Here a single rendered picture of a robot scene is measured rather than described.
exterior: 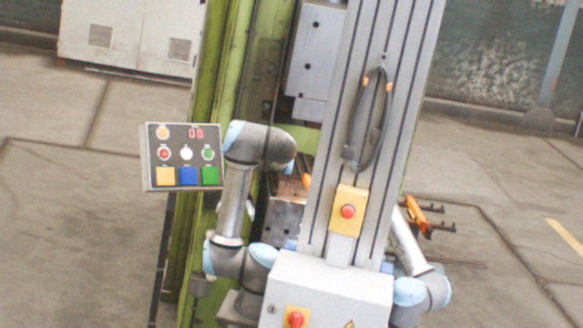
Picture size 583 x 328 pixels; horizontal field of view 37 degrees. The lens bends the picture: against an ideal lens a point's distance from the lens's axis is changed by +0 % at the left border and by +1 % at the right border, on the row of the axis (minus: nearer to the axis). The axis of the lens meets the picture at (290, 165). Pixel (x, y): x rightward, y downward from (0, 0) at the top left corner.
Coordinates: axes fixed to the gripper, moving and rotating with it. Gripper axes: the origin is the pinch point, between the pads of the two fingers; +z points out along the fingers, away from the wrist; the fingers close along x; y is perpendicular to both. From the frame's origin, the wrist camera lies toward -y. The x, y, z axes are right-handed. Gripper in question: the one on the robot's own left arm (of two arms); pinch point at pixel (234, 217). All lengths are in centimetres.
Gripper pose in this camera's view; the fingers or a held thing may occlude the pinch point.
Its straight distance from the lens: 350.2
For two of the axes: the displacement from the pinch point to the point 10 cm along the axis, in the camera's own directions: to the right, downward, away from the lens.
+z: -1.9, 9.3, 3.1
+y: -1.5, 2.8, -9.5
